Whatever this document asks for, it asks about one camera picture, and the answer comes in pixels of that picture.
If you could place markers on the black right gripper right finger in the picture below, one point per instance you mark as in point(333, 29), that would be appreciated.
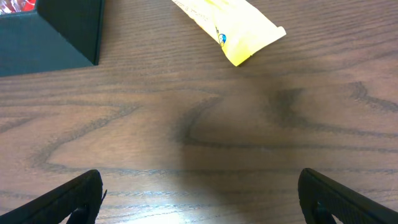
point(324, 200)

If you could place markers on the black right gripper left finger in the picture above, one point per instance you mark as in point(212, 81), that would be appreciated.
point(79, 200)

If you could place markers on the red jerky snack bag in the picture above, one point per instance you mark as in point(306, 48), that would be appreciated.
point(14, 6)

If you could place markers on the dark green open box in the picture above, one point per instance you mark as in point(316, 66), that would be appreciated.
point(55, 35)

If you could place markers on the yellow wrapped snack bar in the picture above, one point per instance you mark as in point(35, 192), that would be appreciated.
point(238, 27)

